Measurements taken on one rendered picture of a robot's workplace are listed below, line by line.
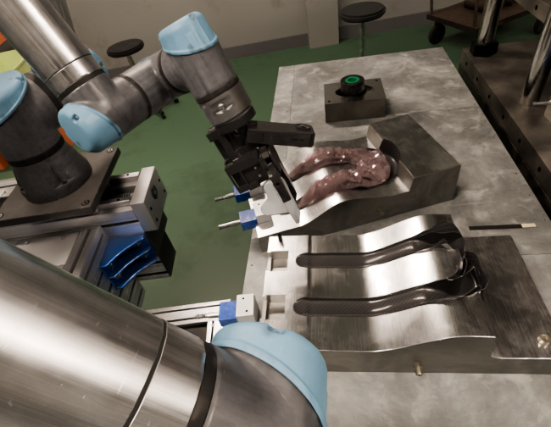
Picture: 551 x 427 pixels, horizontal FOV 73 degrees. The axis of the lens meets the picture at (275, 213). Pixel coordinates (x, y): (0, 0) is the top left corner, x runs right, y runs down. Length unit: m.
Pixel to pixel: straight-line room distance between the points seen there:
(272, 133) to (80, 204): 0.45
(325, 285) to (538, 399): 0.38
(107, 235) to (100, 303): 0.79
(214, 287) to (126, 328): 1.75
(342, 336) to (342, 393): 0.11
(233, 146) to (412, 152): 0.52
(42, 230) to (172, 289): 1.08
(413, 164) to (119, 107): 0.66
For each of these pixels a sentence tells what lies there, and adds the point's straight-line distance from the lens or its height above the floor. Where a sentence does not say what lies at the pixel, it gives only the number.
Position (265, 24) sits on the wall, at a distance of 4.23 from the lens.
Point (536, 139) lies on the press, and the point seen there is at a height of 0.79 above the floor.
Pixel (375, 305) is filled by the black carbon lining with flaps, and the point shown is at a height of 0.88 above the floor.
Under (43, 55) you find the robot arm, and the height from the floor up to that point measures 1.35.
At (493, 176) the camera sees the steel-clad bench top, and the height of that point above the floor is 0.80.
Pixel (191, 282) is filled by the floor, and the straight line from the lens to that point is 1.98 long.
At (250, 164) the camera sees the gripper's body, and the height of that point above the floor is 1.14.
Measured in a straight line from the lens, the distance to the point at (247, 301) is 0.78.
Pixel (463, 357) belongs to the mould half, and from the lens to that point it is 0.72.
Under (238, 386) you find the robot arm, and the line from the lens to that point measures 0.19.
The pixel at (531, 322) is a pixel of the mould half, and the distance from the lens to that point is 0.79.
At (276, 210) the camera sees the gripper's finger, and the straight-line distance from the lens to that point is 0.64.
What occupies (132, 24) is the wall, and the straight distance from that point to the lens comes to 4.40.
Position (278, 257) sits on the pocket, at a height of 0.87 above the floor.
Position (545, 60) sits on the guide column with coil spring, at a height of 0.93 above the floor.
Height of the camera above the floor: 1.49
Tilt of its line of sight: 44 degrees down
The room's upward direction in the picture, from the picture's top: 12 degrees counter-clockwise
